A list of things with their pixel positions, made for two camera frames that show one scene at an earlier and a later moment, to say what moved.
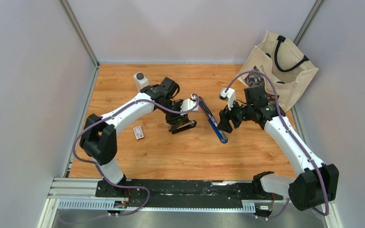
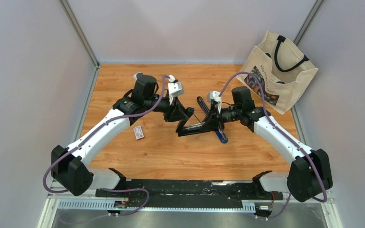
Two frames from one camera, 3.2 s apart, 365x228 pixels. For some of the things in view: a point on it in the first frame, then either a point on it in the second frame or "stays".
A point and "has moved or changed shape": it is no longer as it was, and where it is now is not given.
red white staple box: (139, 133) stays
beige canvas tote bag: (283, 61) stays
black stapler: (176, 128) has moved or changed shape
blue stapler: (212, 121) stays
